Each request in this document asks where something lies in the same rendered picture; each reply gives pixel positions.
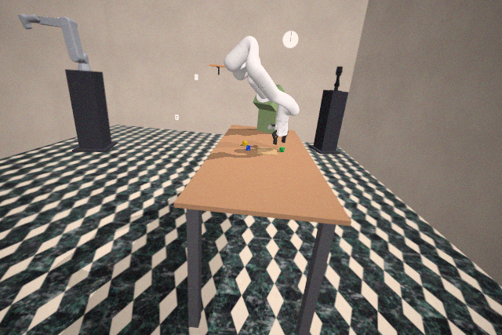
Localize tan mat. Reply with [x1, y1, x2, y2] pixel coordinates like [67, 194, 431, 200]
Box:
[257, 147, 278, 155]

